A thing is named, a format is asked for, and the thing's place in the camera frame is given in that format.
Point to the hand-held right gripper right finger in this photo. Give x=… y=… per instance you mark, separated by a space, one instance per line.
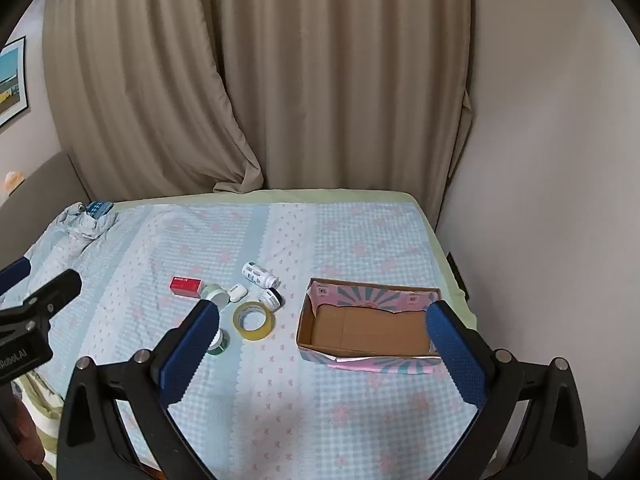
x=457 y=355

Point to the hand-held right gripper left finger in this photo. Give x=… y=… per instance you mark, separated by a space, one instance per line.
x=192 y=345

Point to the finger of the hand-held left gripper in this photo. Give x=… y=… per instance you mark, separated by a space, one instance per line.
x=12 y=276
x=55 y=291

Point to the white round jar lid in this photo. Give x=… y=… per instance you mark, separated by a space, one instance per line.
x=219 y=342

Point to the green round jar lid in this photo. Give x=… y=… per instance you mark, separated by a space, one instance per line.
x=214 y=292

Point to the small red box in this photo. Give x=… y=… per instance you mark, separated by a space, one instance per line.
x=186 y=286

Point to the white earbud case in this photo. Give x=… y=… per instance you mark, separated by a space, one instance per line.
x=236 y=293

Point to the black cap white bottle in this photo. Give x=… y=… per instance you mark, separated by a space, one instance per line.
x=271 y=298

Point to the patterned cardboard box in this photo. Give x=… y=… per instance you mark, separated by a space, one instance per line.
x=365 y=332

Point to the white labelled bottle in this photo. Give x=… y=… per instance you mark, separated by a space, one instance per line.
x=256 y=273

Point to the person's left hand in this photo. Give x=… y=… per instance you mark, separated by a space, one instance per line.
x=25 y=432

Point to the green striped blanket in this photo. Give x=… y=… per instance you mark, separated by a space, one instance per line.
x=35 y=405

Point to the grey upholstered headboard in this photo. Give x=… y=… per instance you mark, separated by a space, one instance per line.
x=40 y=210

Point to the small orange object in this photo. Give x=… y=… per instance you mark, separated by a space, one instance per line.
x=13 y=181

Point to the blue checked blanket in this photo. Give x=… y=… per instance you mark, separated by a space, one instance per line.
x=310 y=400

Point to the pale green mattress sheet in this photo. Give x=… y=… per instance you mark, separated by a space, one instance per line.
x=350 y=195

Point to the beige curtain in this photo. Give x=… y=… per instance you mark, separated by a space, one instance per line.
x=135 y=85
x=350 y=75

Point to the framed wall poster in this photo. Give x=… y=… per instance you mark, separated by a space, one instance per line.
x=11 y=82

